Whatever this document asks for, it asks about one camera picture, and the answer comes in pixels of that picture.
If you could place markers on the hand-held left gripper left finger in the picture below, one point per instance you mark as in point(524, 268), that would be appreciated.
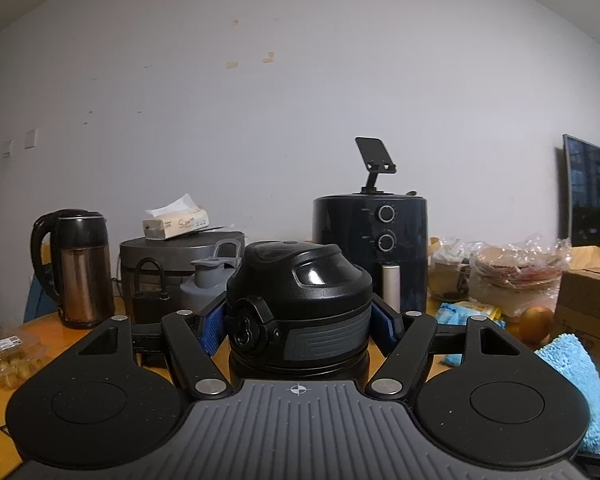
point(214, 327)

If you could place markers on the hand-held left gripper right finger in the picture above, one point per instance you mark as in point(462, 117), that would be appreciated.
point(384, 325)

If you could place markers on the blue microfiber cloth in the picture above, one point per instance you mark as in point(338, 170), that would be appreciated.
point(575, 380)

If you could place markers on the blue wrapped packet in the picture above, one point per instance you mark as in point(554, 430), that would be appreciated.
point(460, 312)
point(452, 359)

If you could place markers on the grey rice cooker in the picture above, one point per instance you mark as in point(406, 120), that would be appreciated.
point(175, 255)

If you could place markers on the black air fryer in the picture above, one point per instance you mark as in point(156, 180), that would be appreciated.
point(345, 225)

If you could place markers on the white tissue pack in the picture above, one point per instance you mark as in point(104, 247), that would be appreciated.
point(180, 222)

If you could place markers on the clear bag of food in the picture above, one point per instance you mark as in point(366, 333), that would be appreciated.
point(510, 270)

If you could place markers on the black copper electric kettle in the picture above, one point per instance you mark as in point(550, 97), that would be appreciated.
point(82, 270)

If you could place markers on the black phone stand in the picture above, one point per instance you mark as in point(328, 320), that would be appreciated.
point(372, 152)

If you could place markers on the closed cardboard box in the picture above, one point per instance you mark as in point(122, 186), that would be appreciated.
point(587, 290)

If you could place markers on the clear plastic fruit box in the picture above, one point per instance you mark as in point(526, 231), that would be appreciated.
point(10, 360)

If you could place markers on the wall television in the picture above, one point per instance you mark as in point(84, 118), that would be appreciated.
point(592, 195)

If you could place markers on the white wall switch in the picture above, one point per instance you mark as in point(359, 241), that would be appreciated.
point(30, 139)
point(7, 147)

